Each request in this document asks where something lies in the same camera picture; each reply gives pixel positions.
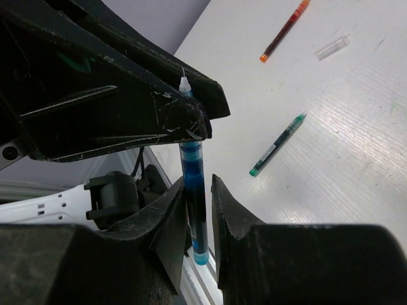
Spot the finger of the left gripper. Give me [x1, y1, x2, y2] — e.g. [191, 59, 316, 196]
[46, 0, 230, 119]

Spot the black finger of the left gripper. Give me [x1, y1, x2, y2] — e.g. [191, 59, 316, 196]
[1, 1, 212, 163]

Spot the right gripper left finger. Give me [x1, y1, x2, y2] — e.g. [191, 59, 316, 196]
[1, 176, 187, 304]

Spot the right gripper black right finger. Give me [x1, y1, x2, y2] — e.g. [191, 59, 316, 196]
[211, 176, 406, 304]

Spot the light blue pen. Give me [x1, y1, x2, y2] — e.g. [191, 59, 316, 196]
[177, 66, 210, 267]

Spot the green pen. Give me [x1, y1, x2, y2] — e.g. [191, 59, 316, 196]
[249, 111, 307, 177]

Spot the orange pen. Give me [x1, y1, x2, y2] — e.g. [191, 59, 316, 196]
[259, 0, 311, 63]

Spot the clear pen cap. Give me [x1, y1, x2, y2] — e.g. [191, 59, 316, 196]
[315, 36, 349, 61]

